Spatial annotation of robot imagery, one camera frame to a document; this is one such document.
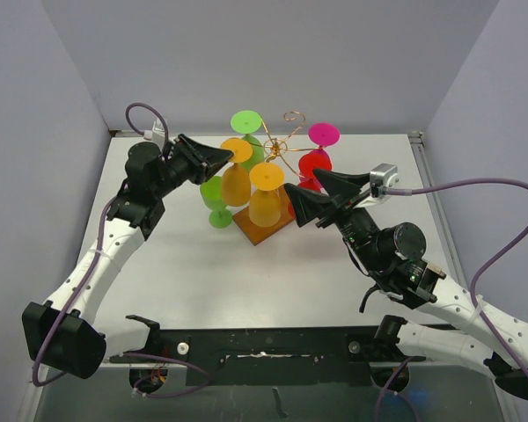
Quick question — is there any green wine glass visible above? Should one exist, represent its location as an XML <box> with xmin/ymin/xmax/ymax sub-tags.
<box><xmin>231</xmin><ymin>110</ymin><xmax>264</xmax><ymax>171</ymax></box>
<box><xmin>200</xmin><ymin>176</ymin><xmax>232</xmax><ymax>229</ymax></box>

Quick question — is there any red wine glass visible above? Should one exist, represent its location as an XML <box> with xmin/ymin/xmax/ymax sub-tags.
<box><xmin>297</xmin><ymin>150</ymin><xmax>332</xmax><ymax>193</ymax></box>

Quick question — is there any wooden rack base board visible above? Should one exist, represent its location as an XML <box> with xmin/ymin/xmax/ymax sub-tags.
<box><xmin>232</xmin><ymin>206</ymin><xmax>298</xmax><ymax>245</ymax></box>

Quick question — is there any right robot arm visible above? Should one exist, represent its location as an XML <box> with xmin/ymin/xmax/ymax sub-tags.
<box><xmin>285</xmin><ymin>164</ymin><xmax>528</xmax><ymax>401</ymax></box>

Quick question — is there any orange wine glass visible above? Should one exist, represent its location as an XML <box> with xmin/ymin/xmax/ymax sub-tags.
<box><xmin>221</xmin><ymin>138</ymin><xmax>253</xmax><ymax>207</ymax></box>
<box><xmin>249</xmin><ymin>163</ymin><xmax>284</xmax><ymax>228</ymax></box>

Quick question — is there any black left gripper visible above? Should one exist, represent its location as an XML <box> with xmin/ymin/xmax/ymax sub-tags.
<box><xmin>151</xmin><ymin>134</ymin><xmax>233</xmax><ymax>199</ymax></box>

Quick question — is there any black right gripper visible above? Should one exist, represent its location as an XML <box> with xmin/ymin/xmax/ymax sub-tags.
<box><xmin>285</xmin><ymin>167</ymin><xmax>386</xmax><ymax>272</ymax></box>

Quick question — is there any gold wire glass rack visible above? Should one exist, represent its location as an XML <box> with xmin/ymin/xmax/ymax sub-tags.
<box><xmin>260</xmin><ymin>111</ymin><xmax>321</xmax><ymax>177</ymax></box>

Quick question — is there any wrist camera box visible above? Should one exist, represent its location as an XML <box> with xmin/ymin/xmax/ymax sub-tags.
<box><xmin>357</xmin><ymin>164</ymin><xmax>400</xmax><ymax>207</ymax></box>
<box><xmin>143</xmin><ymin>118</ymin><xmax>170</xmax><ymax>151</ymax></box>

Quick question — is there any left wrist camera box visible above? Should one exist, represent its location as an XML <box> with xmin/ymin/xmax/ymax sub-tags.
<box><xmin>143</xmin><ymin>118</ymin><xmax>170</xmax><ymax>151</ymax></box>

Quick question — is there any pink wine glass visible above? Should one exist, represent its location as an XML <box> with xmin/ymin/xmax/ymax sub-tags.
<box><xmin>308</xmin><ymin>122</ymin><xmax>341</xmax><ymax>153</ymax></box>

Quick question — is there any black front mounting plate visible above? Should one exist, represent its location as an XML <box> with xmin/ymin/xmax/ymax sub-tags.
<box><xmin>110</xmin><ymin>325</ymin><xmax>405</xmax><ymax>387</ymax></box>

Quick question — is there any aluminium frame rail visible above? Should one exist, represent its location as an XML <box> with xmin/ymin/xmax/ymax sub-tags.
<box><xmin>105</xmin><ymin>130</ymin><xmax>467</xmax><ymax>282</ymax></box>

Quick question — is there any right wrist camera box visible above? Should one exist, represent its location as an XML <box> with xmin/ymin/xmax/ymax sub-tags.
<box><xmin>357</xmin><ymin>164</ymin><xmax>400</xmax><ymax>207</ymax></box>

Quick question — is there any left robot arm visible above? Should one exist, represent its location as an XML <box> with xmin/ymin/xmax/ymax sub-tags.
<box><xmin>22</xmin><ymin>134</ymin><xmax>233</xmax><ymax>387</ymax></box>

